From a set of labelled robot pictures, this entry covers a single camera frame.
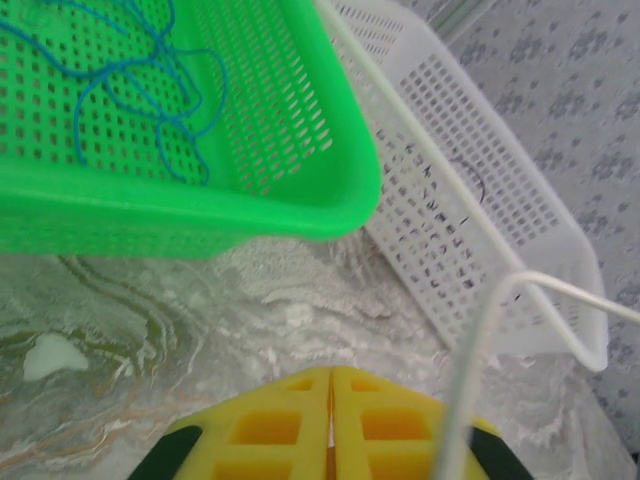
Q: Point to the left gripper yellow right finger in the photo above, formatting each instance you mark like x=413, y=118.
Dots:
x=390, y=425

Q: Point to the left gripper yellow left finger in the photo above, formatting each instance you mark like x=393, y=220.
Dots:
x=280, y=425

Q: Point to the white plastic mesh basket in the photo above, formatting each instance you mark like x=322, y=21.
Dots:
x=500, y=150

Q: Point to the green plastic mesh basket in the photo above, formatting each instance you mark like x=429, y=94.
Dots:
x=300, y=210

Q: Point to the aluminium frame post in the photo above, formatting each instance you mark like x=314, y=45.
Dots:
x=460, y=12

